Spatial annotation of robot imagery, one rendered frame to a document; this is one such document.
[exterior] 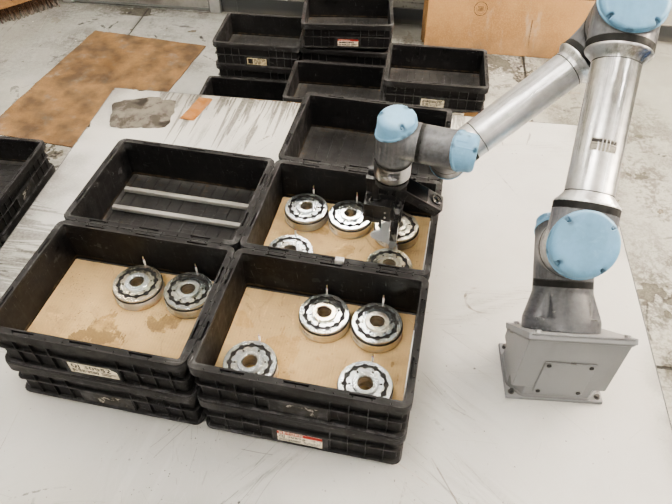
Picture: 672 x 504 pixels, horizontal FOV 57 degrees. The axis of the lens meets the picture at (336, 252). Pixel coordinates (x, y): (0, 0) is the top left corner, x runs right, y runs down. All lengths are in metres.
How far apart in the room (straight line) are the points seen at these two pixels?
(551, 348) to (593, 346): 0.08
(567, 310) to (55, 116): 2.89
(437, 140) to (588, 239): 0.31
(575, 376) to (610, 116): 0.51
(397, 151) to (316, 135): 0.61
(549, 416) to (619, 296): 0.40
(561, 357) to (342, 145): 0.81
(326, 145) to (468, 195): 0.42
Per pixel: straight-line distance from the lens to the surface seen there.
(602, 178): 1.16
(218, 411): 1.25
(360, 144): 1.71
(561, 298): 1.26
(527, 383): 1.34
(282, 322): 1.28
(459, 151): 1.15
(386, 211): 1.29
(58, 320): 1.40
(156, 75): 3.75
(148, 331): 1.32
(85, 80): 3.83
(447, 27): 3.91
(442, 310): 1.48
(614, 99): 1.19
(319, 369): 1.21
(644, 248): 2.87
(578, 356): 1.28
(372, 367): 1.18
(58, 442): 1.39
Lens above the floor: 1.85
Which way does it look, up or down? 47 degrees down
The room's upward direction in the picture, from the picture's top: straight up
